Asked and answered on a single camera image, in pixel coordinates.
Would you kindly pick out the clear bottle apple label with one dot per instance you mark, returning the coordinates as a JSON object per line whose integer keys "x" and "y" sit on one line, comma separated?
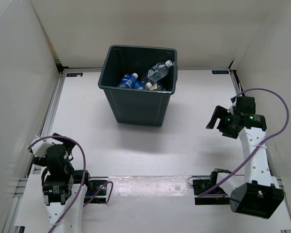
{"x": 157, "y": 87}

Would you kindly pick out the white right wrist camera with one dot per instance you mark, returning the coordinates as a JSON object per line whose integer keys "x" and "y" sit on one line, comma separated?
{"x": 231, "y": 109}

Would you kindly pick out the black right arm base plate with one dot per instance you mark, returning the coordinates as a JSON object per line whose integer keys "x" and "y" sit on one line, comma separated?
{"x": 205, "y": 195}

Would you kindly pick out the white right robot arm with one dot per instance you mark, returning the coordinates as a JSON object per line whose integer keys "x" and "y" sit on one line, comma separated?
{"x": 256, "y": 195}

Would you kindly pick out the clear unlabelled plastic bottle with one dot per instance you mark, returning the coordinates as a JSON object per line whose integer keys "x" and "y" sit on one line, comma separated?
{"x": 147, "y": 85}

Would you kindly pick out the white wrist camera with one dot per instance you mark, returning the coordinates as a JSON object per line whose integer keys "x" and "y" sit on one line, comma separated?
{"x": 231, "y": 109}
{"x": 39, "y": 149}

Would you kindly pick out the dark green plastic bin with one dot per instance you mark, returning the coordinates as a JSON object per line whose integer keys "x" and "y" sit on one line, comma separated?
{"x": 131, "y": 106}

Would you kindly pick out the clear bottle white blue label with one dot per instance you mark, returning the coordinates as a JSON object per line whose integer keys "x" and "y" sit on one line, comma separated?
{"x": 159, "y": 71}

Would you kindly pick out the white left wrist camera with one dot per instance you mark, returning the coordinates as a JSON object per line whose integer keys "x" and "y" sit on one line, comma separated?
{"x": 39, "y": 149}

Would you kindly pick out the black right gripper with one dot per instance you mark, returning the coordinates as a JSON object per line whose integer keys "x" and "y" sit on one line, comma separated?
{"x": 220, "y": 112}

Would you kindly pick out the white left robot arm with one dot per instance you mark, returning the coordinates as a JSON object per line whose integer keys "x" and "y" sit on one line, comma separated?
{"x": 63, "y": 186}

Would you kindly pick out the clear bottle dark blue label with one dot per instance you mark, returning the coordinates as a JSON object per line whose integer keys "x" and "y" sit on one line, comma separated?
{"x": 128, "y": 81}

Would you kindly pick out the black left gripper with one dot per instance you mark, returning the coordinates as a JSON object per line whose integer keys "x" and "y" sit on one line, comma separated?
{"x": 40, "y": 159}

